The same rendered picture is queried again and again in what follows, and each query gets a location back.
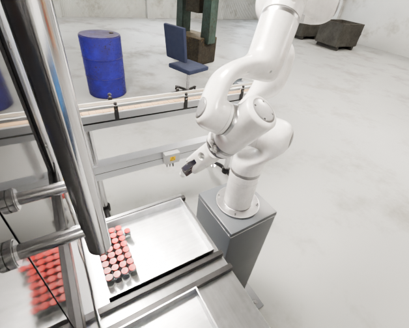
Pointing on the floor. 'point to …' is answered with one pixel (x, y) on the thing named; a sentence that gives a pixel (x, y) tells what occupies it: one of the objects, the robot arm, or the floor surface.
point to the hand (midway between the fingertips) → (190, 167)
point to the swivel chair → (180, 53)
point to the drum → (103, 62)
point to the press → (206, 47)
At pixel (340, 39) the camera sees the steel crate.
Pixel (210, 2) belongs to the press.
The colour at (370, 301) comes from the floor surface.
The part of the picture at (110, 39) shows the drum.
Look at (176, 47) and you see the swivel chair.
